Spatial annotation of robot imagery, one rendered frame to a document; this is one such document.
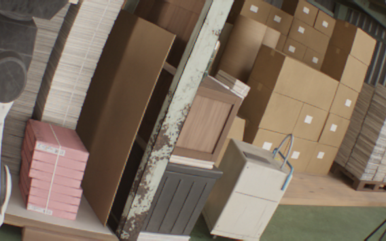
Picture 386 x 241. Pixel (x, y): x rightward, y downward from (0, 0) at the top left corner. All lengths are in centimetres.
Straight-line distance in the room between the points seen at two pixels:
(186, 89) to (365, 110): 371
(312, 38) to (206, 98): 438
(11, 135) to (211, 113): 101
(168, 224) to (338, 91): 297
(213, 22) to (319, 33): 462
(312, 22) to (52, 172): 492
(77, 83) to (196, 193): 79
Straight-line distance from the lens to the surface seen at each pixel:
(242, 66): 498
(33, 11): 109
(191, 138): 240
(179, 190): 250
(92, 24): 240
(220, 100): 238
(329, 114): 511
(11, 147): 250
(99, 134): 257
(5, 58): 105
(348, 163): 569
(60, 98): 246
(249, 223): 297
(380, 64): 1093
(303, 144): 498
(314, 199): 445
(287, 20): 624
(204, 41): 215
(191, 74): 217
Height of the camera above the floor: 123
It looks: 13 degrees down
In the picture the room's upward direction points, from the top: 22 degrees clockwise
